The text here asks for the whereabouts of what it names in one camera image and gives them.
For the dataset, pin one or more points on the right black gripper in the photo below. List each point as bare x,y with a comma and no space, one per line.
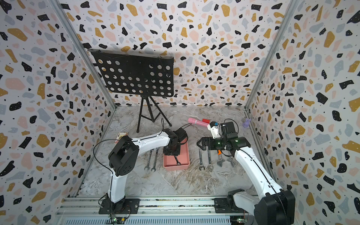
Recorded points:
210,141

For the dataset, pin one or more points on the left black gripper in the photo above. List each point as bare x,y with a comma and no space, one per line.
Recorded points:
167,152

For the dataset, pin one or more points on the small combination wrench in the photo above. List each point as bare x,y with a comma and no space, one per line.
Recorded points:
177,161

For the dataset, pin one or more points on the pink plastic storage box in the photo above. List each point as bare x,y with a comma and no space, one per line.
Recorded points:
169,162

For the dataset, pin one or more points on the long open-end wrench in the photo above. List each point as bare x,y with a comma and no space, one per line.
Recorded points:
201,166
210,165

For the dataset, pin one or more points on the orange handled adjustable wrench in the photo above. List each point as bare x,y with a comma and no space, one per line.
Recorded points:
220,160

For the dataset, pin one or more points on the size 14 combination wrench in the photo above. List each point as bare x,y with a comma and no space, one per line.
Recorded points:
147,168

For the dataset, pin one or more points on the large silver adjustable wrench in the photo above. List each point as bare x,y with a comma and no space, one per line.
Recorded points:
232,161

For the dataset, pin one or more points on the size 16 combination wrench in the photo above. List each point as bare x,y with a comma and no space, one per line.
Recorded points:
155,161

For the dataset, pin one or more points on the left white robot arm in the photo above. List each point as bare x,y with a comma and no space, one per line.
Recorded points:
122,160

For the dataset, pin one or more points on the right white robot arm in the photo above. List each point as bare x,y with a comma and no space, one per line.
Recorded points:
272,205

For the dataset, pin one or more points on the playing card box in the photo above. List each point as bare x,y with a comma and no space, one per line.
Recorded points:
121,134

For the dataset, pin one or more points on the pink toy microphone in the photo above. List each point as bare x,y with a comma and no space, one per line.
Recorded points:
198,122

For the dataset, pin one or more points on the purple toy figure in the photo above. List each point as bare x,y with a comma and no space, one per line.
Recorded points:
246,122

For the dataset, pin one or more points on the black perforated music stand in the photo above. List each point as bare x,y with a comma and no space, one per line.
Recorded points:
146,75

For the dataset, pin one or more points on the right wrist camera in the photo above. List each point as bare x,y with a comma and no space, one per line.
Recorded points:
214,128

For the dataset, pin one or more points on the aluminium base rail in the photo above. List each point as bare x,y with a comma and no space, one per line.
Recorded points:
154,210

